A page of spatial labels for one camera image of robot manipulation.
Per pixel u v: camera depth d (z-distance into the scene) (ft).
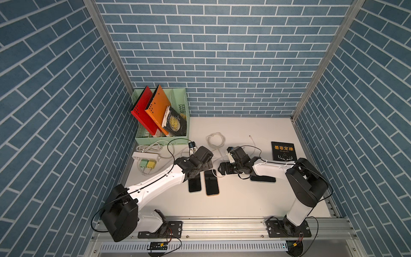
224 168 2.72
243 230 2.46
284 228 2.18
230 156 2.53
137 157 3.10
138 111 2.83
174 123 3.22
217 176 2.96
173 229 2.38
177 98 3.46
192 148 2.41
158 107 3.19
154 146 3.26
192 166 1.94
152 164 3.10
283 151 3.33
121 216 1.31
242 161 2.38
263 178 2.11
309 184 1.56
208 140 3.52
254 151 3.53
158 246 2.37
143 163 3.08
